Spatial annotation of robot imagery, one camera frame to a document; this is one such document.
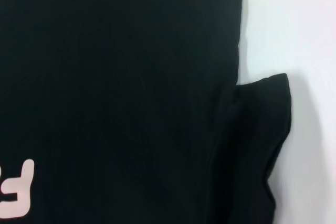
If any black shirt with FREE print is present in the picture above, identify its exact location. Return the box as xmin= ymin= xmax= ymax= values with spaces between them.
xmin=0 ymin=0 xmax=292 ymax=224

